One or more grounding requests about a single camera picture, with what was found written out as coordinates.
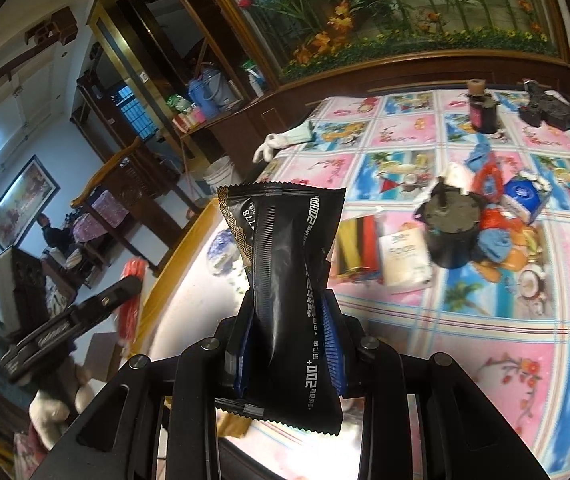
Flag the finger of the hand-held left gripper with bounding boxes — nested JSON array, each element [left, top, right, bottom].
[[72, 275, 143, 326]]

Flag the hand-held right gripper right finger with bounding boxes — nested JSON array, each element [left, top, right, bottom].
[[322, 292, 548, 480]]

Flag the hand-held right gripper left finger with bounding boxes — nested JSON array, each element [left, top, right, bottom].
[[30, 316, 253, 480]]

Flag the black wipes packet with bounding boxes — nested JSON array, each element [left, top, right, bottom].
[[214, 184, 348, 436]]

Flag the yellow black red striped pack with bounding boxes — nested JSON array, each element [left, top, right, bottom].
[[330, 212, 383, 283]]

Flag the blue white plastic bag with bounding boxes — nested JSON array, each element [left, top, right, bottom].
[[207, 230, 246, 273]]

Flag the white cloth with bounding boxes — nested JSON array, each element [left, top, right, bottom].
[[437, 161, 476, 196]]

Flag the red plastic bag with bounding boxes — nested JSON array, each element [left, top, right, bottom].
[[470, 162, 510, 231]]

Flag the floral print tissue pack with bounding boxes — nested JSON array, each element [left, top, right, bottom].
[[502, 172, 552, 225]]

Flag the person's left hand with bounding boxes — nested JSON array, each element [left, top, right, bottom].
[[29, 360, 98, 448]]

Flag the white face towel pack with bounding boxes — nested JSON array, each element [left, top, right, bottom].
[[377, 227, 433, 291]]

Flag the wooden chair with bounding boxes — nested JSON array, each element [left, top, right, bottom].
[[70, 135, 201, 271]]

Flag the white plastic bucket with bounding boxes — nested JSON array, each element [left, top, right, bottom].
[[202, 156, 238, 196]]

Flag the black cylinder container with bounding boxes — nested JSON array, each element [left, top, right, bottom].
[[412, 177, 486, 270]]

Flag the barred window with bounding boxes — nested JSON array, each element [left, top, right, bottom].
[[110, 85, 161, 141]]

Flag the blue cloth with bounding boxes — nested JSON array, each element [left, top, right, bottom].
[[465, 142, 493, 173], [477, 227, 516, 263]]

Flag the pink cartons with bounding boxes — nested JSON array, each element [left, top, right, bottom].
[[172, 105, 206, 133]]

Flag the white work glove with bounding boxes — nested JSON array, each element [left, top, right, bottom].
[[252, 121, 318, 163]]

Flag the blue thermos jug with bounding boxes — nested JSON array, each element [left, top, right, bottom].
[[187, 75, 213, 116]]

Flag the grey thermos jug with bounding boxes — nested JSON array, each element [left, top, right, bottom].
[[200, 62, 231, 111]]

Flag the green white bottle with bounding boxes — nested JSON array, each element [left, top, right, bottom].
[[242, 60, 268, 98]]

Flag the dark jar with wooden lid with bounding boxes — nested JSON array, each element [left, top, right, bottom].
[[466, 79, 500, 135]]

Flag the black lumpy object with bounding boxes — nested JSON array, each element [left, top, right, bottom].
[[519, 79, 570, 135]]

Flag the flower bamboo glass panel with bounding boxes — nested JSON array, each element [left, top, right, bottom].
[[192, 0, 570, 78]]

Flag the framed wall painting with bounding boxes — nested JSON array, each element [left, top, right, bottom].
[[0, 155, 61, 251]]

